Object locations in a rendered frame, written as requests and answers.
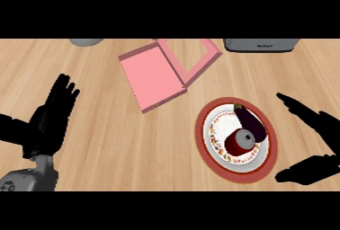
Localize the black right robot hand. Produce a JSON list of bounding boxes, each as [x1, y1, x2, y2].
[[274, 92, 340, 186]]

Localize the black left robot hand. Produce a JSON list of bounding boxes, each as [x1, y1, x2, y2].
[[0, 73, 83, 160]]

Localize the dark red can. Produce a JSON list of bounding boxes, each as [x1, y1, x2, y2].
[[224, 128, 258, 157]]

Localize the white patterned plate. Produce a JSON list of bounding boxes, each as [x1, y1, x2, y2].
[[203, 103, 270, 173]]

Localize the pink cardboard box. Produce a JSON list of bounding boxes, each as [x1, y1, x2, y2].
[[117, 39, 225, 115]]

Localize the purple eggplant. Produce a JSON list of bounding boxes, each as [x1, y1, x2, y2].
[[233, 102, 270, 144]]

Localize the red round placemat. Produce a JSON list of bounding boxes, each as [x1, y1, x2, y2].
[[194, 96, 280, 184]]

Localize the grey round object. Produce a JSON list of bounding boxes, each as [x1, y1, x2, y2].
[[68, 39, 107, 48]]

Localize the grey appliance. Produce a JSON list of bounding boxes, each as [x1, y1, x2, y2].
[[222, 39, 304, 54]]

